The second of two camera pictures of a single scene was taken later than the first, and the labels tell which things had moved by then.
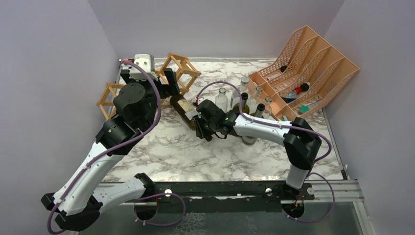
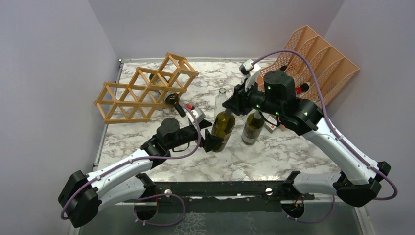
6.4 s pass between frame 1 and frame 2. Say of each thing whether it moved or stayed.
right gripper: moved
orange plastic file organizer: stayed
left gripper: moved
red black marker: stayed
